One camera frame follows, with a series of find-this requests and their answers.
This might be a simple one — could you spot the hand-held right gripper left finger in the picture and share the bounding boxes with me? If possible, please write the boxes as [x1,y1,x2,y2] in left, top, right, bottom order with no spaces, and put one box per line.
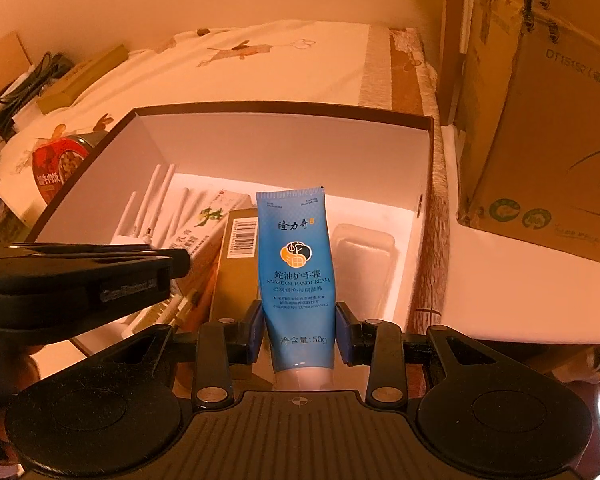
[87,300,265,409]

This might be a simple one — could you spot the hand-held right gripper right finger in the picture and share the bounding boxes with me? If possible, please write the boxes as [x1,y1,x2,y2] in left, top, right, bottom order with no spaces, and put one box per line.
[335,301,511,409]

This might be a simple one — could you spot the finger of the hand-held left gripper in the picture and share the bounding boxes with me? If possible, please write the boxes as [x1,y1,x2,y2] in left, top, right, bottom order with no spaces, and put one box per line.
[0,249,192,293]
[7,242,155,253]

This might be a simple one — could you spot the orange box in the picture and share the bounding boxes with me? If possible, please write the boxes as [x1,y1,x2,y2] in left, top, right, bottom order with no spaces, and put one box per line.
[207,208,276,393]

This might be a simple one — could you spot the white router with antennas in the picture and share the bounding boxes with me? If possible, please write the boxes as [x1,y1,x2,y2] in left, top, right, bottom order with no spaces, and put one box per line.
[111,162,203,336]

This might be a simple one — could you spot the clear plastic box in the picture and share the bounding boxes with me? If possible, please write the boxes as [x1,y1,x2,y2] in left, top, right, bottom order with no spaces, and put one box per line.
[330,223,398,328]

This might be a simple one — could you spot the blue hand cream tube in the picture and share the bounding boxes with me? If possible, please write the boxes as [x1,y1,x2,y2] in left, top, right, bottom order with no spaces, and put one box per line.
[256,186,337,391]

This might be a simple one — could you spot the white small carton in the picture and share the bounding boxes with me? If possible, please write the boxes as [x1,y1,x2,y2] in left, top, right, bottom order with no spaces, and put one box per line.
[162,189,256,261]

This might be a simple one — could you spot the brown cardboard storage box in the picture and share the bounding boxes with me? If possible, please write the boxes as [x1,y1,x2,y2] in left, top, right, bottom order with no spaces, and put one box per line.
[22,102,437,392]

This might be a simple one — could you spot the red round tub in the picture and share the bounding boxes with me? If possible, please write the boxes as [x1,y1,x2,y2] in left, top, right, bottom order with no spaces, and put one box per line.
[31,134,106,206]

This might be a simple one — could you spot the long yellow box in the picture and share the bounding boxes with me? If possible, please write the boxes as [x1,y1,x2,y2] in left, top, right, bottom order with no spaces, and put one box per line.
[35,44,128,113]

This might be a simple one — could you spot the cream embroidered tablecloth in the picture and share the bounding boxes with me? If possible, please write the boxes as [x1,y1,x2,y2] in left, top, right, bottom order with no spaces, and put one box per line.
[0,22,448,361]

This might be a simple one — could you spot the large brown cardboard box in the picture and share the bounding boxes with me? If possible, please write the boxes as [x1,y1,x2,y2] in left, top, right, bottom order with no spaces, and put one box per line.
[455,0,600,266]

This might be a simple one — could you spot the black cable bundle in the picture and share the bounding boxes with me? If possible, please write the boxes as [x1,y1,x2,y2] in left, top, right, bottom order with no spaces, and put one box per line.
[0,52,76,128]

